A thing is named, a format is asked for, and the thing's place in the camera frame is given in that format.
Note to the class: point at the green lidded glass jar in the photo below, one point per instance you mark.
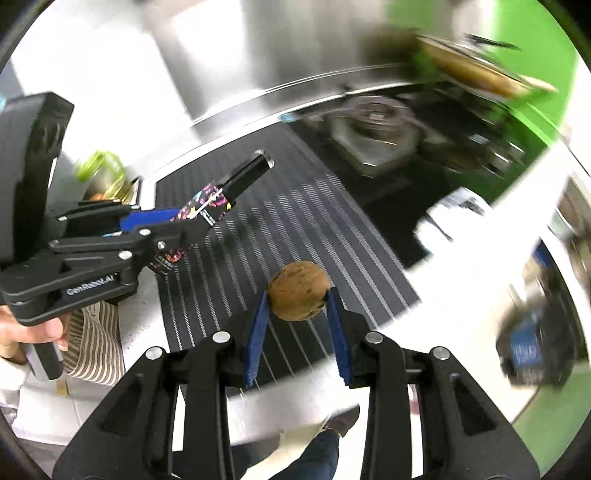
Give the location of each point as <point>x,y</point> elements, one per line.
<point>99,164</point>

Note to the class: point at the orange object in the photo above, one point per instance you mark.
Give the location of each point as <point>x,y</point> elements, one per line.
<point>98,196</point>

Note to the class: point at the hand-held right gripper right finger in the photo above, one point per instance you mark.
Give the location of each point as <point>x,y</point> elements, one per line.
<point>339,341</point>

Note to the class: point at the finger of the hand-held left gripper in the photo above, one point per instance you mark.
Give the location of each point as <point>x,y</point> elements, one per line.
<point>147,218</point>
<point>152,247</point>

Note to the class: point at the person's leg in jeans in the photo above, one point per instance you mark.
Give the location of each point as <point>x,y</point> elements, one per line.
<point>318,457</point>

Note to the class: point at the striped beige cloth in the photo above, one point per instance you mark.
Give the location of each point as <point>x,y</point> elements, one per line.
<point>94,344</point>

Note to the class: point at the person's left forearm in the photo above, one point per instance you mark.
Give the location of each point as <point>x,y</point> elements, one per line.
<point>14,387</point>

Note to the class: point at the person's left hand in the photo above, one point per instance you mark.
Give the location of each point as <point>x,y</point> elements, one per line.
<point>18,332</point>

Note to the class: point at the black gas stove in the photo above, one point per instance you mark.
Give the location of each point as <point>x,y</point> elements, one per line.
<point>494,134</point>

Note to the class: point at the white shelf unit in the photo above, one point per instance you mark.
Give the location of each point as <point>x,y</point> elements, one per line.
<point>572,230</point>

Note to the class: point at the colourful printed black tube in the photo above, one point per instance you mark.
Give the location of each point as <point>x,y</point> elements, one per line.
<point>207,203</point>

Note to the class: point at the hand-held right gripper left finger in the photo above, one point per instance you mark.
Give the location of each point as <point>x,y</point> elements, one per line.
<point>256,341</point>

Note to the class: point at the black striped mat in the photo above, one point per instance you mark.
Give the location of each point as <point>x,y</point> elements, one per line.
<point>295,221</point>

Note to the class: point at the person's dark shoe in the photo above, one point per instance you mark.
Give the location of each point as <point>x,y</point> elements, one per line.
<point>342,420</point>

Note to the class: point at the blue and black box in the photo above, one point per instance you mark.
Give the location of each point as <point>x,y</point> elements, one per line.
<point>535,346</point>

